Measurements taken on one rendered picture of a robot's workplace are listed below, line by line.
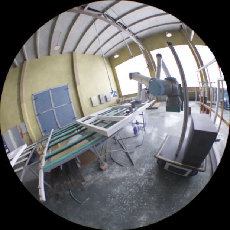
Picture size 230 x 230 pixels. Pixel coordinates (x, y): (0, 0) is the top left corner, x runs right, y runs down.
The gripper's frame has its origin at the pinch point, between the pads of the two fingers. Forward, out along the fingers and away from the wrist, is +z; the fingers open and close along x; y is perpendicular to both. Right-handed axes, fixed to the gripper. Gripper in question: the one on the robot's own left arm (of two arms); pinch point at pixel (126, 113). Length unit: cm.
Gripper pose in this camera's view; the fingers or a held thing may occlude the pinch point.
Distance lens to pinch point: 122.7
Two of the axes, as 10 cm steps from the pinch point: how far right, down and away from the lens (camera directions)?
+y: 2.3, 9.4, 2.4
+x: -7.0, -0.1, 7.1
